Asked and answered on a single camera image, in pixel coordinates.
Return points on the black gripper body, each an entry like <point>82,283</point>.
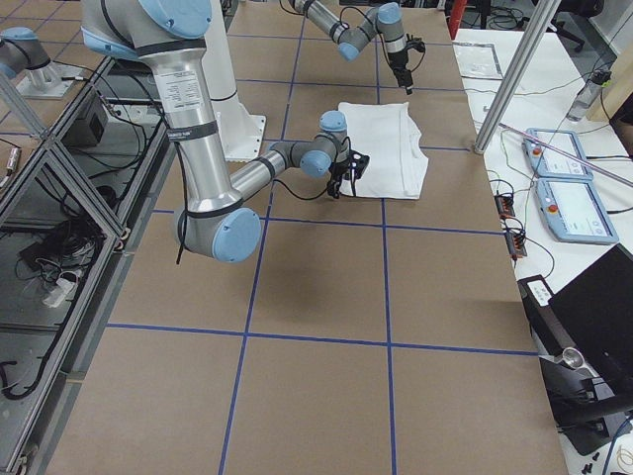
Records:
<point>399,62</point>
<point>338,174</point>

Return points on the white long-sleeve printed shirt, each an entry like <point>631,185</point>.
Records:
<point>390,137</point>

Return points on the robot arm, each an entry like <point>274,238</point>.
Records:
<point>385,22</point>
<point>169,37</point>

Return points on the plastic document sleeve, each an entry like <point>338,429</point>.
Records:
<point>478,61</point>

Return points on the upper blue teach pendant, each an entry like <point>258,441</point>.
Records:
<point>557,154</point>

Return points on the blue teach pendant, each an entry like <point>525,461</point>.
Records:
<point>574,212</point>
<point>557,154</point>

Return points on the clear water bottle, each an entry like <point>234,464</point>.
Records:
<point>596,81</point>

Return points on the lower blue teach pendant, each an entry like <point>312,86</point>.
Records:
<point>574,212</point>

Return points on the metal grabber stick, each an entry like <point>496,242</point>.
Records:
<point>592,166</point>

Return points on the black laptop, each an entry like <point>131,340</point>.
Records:
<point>586,332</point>

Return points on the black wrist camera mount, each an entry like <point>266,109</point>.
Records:
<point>358,163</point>
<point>415,43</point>

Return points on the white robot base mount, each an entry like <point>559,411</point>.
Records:
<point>241,135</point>

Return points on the grey aluminium camera post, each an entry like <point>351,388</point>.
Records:
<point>530,40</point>

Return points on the aluminium frame rack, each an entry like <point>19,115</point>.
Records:
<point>70,217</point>

